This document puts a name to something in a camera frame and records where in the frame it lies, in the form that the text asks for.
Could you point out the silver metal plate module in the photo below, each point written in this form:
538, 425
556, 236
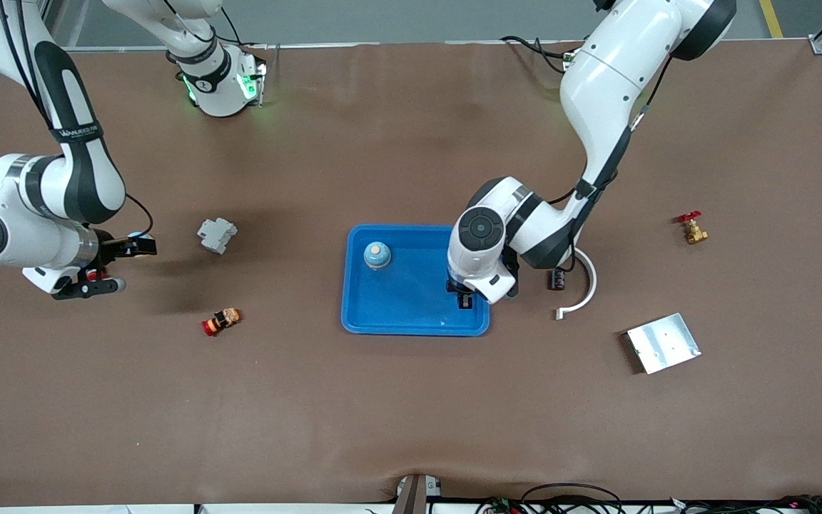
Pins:
664, 344

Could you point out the red mushroom pushbutton blue base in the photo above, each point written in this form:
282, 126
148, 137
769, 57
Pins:
97, 275

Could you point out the red emergency stop orange base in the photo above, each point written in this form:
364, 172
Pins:
222, 320

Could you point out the black printed electrolytic capacitor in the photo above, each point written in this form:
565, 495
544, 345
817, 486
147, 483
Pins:
559, 282

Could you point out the grey table edge clamp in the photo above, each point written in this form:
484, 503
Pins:
414, 496

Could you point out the white curved plastic clamp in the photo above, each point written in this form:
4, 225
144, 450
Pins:
593, 282

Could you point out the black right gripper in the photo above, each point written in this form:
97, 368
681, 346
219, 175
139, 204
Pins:
110, 250

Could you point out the brown table mat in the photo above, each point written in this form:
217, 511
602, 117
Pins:
411, 414

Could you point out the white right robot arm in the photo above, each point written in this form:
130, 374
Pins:
26, 228

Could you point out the blue bell tan button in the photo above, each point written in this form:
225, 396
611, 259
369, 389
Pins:
377, 258

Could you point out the blue bell white button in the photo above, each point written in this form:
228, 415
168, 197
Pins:
140, 235

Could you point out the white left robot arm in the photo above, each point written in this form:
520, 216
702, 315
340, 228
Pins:
596, 86

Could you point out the white circuit breaker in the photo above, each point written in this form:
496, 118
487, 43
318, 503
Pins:
215, 235

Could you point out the blue plastic tray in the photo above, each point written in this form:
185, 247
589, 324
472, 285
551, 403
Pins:
411, 300

